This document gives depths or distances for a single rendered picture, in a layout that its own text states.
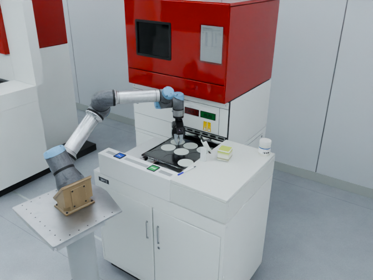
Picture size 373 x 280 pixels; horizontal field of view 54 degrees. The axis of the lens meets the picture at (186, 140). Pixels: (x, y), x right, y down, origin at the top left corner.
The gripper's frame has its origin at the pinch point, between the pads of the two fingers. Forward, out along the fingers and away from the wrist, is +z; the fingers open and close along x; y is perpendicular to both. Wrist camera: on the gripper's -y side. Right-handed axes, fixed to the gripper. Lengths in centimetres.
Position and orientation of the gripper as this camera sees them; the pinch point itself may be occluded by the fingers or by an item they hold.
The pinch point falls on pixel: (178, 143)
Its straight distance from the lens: 247.2
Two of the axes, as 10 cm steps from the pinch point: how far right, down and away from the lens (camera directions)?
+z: -0.1, 9.0, 4.3
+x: -9.9, 0.4, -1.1
